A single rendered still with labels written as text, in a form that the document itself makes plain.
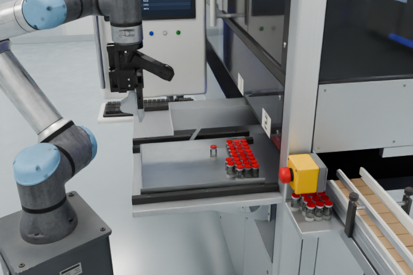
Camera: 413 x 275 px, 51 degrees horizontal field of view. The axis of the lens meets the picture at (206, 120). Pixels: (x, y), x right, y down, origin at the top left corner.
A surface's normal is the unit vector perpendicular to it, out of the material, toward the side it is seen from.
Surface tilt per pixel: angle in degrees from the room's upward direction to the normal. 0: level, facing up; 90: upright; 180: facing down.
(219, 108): 0
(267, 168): 0
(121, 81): 90
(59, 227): 73
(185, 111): 0
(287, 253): 90
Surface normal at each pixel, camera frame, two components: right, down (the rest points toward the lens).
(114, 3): -0.33, 0.39
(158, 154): -0.01, -0.91
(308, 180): 0.15, 0.41
